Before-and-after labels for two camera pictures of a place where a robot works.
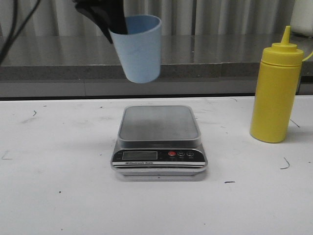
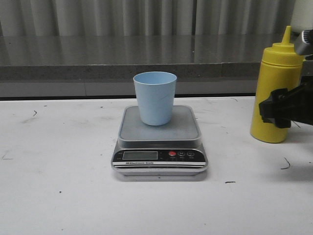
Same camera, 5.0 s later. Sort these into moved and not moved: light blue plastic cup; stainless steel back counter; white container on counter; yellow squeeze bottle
Moved: light blue plastic cup
Not moved: yellow squeeze bottle; stainless steel back counter; white container on counter
